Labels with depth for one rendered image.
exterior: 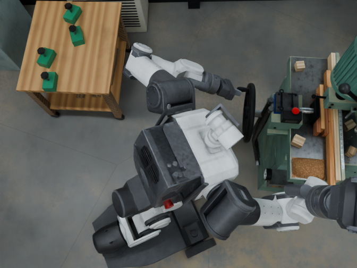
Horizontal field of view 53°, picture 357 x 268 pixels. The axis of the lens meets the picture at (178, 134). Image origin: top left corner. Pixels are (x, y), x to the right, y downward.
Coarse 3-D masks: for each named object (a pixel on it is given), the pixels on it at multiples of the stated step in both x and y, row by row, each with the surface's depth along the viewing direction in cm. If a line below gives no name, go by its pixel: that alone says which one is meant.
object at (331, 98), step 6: (330, 90) 147; (330, 96) 146; (324, 102) 151; (330, 102) 146; (336, 102) 145; (342, 102) 145; (348, 102) 145; (354, 102) 145; (330, 108) 151; (336, 108) 151; (342, 108) 150; (348, 108) 150
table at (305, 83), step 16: (288, 64) 173; (304, 64) 170; (320, 64) 170; (288, 80) 171; (304, 80) 168; (320, 80) 167; (304, 96) 165; (304, 128) 160; (288, 144) 160; (304, 144) 158; (320, 144) 157; (288, 160) 158; (288, 176) 156
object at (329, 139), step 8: (328, 72) 164; (328, 80) 163; (328, 112) 158; (328, 136) 155; (328, 144) 154; (328, 152) 153; (328, 160) 152; (328, 168) 152; (328, 176) 151; (328, 184) 150
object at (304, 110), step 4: (316, 100) 154; (312, 104) 158; (316, 104) 153; (300, 108) 157; (304, 108) 157; (308, 108) 157; (312, 108) 157; (316, 108) 153; (304, 112) 157; (308, 112) 157; (312, 112) 156; (316, 112) 152; (312, 116) 157; (316, 116) 152; (312, 120) 157; (316, 120) 155
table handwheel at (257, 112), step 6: (252, 84) 167; (252, 90) 163; (246, 96) 182; (252, 96) 161; (246, 102) 184; (252, 102) 160; (246, 108) 171; (252, 108) 159; (246, 114) 171; (252, 114) 159; (258, 114) 171; (246, 120) 174; (252, 120) 160; (246, 126) 176; (252, 126) 161; (246, 132) 164; (246, 138) 167
